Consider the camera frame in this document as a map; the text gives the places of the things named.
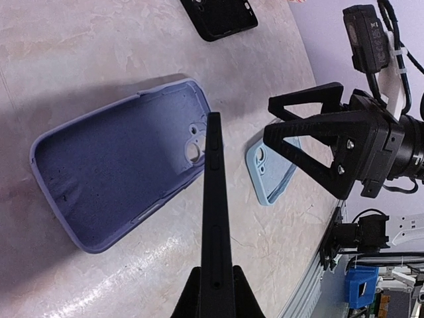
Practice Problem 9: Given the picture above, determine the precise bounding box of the black phone case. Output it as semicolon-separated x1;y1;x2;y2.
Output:
180;0;258;42

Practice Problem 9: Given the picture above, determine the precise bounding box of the blue plastic box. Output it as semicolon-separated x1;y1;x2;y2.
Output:
344;266;379;309

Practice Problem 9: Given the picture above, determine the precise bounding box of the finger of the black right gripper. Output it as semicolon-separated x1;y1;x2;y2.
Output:
268;82;345;125
264;111;375;199

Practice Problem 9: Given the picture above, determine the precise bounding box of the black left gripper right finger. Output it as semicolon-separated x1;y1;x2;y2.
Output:
233;266;265;318

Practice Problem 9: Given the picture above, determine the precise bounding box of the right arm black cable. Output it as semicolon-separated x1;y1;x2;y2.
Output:
366;0;424;110

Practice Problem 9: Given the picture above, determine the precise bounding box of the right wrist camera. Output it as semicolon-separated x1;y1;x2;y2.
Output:
343;5;390;74

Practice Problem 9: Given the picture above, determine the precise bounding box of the light blue phone case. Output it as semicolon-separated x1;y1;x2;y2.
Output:
245;139;297;206

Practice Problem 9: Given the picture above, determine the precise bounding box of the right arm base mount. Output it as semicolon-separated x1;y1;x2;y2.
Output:
319;201;390;270

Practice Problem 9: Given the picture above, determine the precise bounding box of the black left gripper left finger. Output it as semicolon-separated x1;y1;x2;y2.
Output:
170;266;201;318

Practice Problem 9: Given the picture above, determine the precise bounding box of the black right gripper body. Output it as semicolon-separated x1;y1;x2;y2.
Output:
348;89;423;198

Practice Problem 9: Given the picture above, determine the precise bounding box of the black smartphone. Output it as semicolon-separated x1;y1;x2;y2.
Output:
199;112;236;317

